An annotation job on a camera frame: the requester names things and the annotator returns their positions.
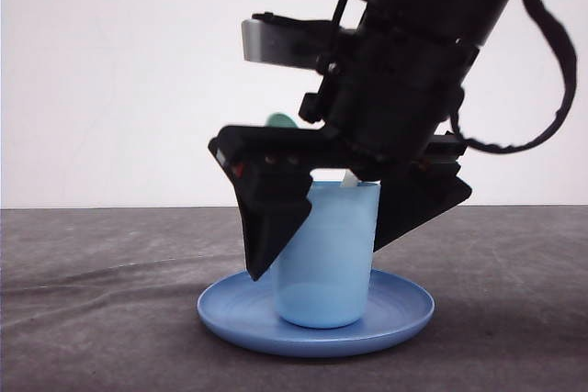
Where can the grey felt table mat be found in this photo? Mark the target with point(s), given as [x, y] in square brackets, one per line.
[481, 299]

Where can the light blue plastic cup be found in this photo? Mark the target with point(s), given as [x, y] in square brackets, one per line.
[320, 280]

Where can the green plastic spoon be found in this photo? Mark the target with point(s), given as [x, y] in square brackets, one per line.
[280, 120]

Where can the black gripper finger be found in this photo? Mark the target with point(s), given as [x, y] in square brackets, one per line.
[407, 203]
[273, 206]

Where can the blue plastic plate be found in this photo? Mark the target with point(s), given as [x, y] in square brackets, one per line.
[246, 313]

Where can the white plastic spoon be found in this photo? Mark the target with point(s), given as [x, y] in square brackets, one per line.
[349, 179]

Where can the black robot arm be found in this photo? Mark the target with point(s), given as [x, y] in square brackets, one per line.
[348, 14]

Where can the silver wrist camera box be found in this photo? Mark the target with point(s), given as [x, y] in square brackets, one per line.
[285, 41]

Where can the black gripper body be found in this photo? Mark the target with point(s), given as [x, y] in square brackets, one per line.
[379, 102]

